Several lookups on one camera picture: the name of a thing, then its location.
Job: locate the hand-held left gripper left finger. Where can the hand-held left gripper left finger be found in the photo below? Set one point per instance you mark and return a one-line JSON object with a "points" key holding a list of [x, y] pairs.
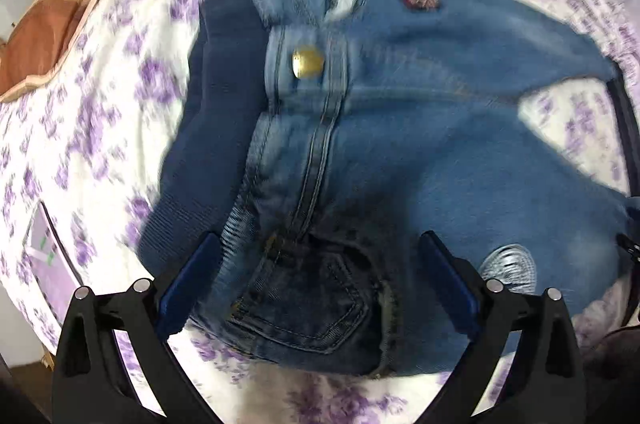
{"points": [[192, 284]]}

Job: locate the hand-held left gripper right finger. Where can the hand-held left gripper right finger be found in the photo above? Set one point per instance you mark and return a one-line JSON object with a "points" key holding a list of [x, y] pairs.
{"points": [[452, 294]]}

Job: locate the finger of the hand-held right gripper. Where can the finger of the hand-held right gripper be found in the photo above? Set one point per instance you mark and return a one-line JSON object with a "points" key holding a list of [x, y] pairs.
{"points": [[620, 133]]}

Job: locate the blue denim pants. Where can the blue denim pants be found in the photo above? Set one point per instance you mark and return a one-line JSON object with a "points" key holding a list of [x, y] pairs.
{"points": [[400, 128]]}

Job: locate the pale printed box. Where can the pale printed box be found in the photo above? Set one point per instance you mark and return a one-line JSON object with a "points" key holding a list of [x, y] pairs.
{"points": [[47, 254]]}

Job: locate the purple floral bed sheet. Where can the purple floral bed sheet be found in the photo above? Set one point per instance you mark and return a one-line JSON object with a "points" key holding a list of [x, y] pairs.
{"points": [[125, 103]]}

